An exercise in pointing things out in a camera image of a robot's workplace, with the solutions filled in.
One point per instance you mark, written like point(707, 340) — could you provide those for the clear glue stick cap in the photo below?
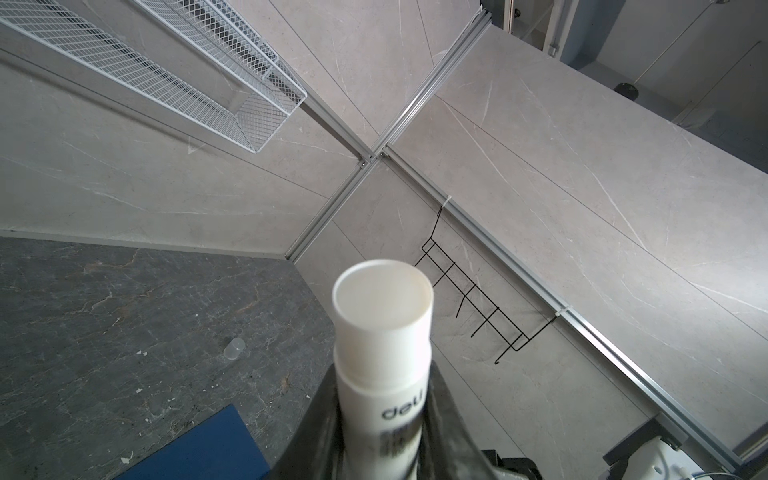
point(234, 349)

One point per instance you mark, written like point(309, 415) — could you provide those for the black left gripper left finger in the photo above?
point(316, 449)

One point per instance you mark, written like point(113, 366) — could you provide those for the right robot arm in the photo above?
point(654, 451)

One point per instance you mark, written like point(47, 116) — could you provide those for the blue envelope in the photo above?
point(221, 447)

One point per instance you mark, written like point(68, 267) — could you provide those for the white glue stick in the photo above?
point(382, 356)

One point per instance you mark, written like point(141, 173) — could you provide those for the black wire hook rack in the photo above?
point(472, 294)

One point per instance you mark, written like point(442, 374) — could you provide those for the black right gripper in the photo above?
point(513, 467)

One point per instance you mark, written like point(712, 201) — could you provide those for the white wire basket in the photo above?
point(212, 28)

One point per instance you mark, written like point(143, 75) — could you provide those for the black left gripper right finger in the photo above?
point(447, 450)

